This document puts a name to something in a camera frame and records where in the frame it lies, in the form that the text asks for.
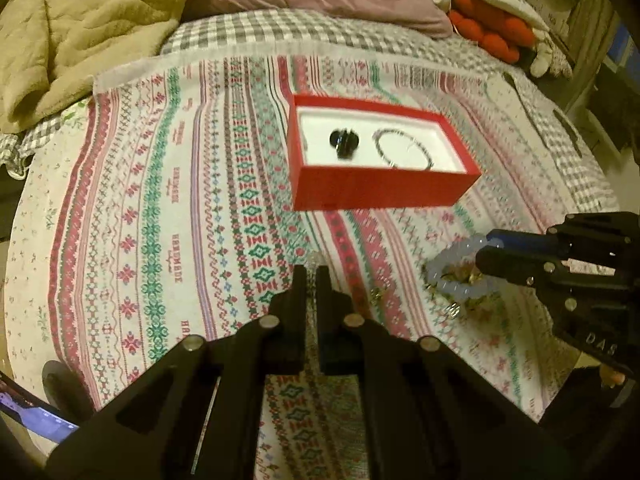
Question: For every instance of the patterned embroidered cloth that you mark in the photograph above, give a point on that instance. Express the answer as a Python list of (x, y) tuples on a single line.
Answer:
[(200, 210)]

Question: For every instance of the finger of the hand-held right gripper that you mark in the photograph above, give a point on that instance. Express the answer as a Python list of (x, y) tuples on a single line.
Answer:
[(505, 264), (520, 241)]

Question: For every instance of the storage shelf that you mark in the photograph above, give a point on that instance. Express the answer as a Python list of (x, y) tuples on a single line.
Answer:
[(590, 15)]

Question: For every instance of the smartphone with lit screen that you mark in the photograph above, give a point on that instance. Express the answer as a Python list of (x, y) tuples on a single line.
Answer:
[(35, 412)]

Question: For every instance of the beige quilted blanket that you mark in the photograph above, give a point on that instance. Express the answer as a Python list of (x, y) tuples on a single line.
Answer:
[(90, 25)]

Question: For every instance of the red jewelry box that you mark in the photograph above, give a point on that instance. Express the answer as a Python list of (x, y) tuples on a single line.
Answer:
[(375, 187)]

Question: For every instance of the person's right hand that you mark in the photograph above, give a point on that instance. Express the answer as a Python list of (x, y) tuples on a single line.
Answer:
[(611, 374)]

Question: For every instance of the floral white bed sheet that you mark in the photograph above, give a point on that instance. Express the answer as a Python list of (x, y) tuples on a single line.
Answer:
[(35, 260)]

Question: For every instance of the white plush toy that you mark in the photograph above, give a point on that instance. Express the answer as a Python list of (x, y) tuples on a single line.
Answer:
[(545, 55)]

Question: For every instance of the red plush toy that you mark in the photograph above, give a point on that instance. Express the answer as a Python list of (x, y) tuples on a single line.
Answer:
[(492, 30)]

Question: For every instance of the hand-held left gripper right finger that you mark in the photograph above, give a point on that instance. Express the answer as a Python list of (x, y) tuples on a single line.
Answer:
[(325, 310)]

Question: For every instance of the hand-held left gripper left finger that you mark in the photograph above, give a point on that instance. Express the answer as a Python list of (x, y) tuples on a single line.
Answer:
[(300, 310)]

